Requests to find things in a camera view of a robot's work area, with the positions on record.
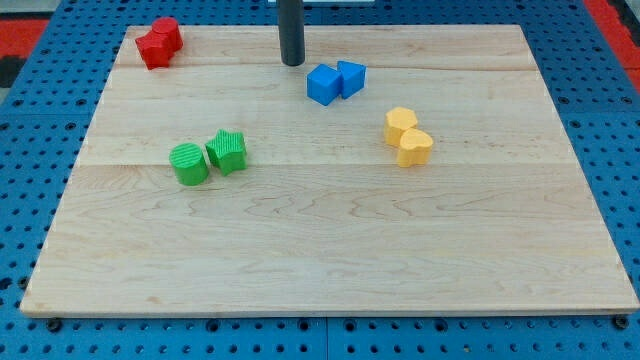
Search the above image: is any red star block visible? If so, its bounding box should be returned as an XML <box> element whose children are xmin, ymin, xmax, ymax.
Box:
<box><xmin>135</xmin><ymin>31</ymin><xmax>174</xmax><ymax>70</ymax></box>

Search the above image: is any green star block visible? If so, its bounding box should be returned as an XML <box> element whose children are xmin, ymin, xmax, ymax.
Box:
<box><xmin>205</xmin><ymin>129</ymin><xmax>247</xmax><ymax>176</ymax></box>

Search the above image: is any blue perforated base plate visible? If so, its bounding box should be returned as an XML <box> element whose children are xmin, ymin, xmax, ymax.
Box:
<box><xmin>1</xmin><ymin>1</ymin><xmax>639</xmax><ymax>359</ymax></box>

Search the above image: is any green cylinder block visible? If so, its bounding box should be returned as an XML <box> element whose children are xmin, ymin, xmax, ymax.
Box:
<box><xmin>169</xmin><ymin>143</ymin><xmax>209</xmax><ymax>186</ymax></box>

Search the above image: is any blue triangle block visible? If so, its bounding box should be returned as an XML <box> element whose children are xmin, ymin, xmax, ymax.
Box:
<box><xmin>337</xmin><ymin>60</ymin><xmax>367</xmax><ymax>99</ymax></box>

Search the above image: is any yellow heart block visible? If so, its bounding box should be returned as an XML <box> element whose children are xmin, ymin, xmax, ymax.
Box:
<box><xmin>396</xmin><ymin>128</ymin><xmax>434</xmax><ymax>167</ymax></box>

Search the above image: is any red cylinder block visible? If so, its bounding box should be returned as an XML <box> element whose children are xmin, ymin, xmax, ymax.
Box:
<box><xmin>151</xmin><ymin>17</ymin><xmax>183</xmax><ymax>52</ymax></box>

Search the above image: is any blue cube block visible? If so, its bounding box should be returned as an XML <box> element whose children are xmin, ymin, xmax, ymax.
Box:
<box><xmin>306</xmin><ymin>64</ymin><xmax>342</xmax><ymax>106</ymax></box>

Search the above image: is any wooden board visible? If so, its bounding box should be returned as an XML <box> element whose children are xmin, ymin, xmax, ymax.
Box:
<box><xmin>21</xmin><ymin>25</ymin><xmax>639</xmax><ymax>318</ymax></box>

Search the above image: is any yellow hexagon block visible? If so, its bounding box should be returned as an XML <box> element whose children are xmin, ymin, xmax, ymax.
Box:
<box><xmin>383</xmin><ymin>107</ymin><xmax>418</xmax><ymax>147</ymax></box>

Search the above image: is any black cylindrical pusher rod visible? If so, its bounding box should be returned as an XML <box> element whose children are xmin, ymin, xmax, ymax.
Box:
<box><xmin>276</xmin><ymin>0</ymin><xmax>305</xmax><ymax>66</ymax></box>

